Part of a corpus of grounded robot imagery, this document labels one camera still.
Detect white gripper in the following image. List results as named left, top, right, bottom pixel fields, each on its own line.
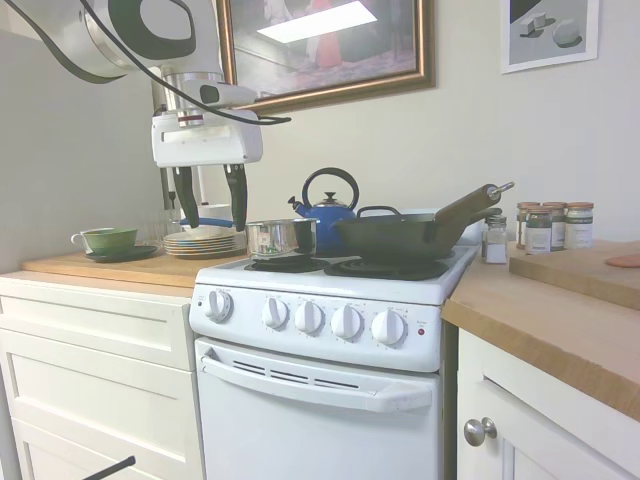
left=151, top=112, right=265, bottom=233

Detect white electric stove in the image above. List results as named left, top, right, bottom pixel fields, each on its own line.
left=188, top=207, right=484, bottom=480

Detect white shallow bowl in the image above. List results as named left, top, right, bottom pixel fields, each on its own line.
left=179, top=223, right=237, bottom=240

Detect gold rimmed plate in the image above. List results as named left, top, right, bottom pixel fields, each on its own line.
left=163, top=236, right=246, bottom=248
left=164, top=230, right=240, bottom=243
left=162, top=241, right=248, bottom=253

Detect clear drinking glass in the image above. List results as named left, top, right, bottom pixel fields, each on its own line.
left=148, top=209, right=181, bottom=241

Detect stack of plates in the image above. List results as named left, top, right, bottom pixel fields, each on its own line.
left=163, top=246, right=249, bottom=260

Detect stainless steel pot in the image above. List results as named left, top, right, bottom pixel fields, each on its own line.
left=244, top=217, right=320, bottom=261

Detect dark green saucer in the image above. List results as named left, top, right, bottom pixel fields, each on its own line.
left=84, top=244, right=159, bottom=264

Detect white oven temperature knob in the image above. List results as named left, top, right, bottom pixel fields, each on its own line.
left=204, top=288, right=235, bottom=324

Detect green ceramic cup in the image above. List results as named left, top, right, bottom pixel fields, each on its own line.
left=80, top=227, right=139, bottom=255

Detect long wooden cutting board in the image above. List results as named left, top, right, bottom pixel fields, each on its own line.
left=22, top=247, right=251, bottom=290

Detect large black coil burner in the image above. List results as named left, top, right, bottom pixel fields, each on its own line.
left=323, top=257, right=451, bottom=281

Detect gold framed painting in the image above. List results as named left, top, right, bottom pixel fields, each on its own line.
left=215, top=0, right=437, bottom=114

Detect white drawer cabinet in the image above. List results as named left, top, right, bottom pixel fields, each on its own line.
left=0, top=277, right=206, bottom=480

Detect white oven door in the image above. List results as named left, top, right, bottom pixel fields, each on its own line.
left=193, top=335, right=444, bottom=480

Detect black thin rod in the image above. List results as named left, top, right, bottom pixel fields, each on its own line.
left=74, top=454, right=137, bottom=480

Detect glass salt shaker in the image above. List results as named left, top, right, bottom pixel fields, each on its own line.
left=481, top=214, right=510, bottom=265

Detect silver round cabinet knob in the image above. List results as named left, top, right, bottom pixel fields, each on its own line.
left=463, top=416, right=499, bottom=448

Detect glass spice jar white contents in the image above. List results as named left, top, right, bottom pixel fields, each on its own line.
left=564, top=201, right=595, bottom=250

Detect thick wooden cutting board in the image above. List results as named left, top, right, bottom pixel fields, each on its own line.
left=508, top=239, right=640, bottom=311

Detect white bordered art poster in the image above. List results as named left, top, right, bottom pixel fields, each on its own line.
left=500, top=0, right=600, bottom=75

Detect white door cabinet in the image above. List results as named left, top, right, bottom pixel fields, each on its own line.
left=454, top=327, right=640, bottom=480

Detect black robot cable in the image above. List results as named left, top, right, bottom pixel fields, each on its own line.
left=79, top=0, right=293, bottom=126

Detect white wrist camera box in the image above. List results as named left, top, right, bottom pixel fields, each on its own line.
left=183, top=82, right=257, bottom=109

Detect blue kettle black handle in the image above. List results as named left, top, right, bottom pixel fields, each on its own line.
left=287, top=167, right=361, bottom=254

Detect black wok wooden handle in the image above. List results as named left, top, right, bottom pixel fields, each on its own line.
left=329, top=180, right=516, bottom=261

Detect white oven door handle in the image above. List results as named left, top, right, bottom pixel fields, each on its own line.
left=199, top=348, right=434, bottom=414

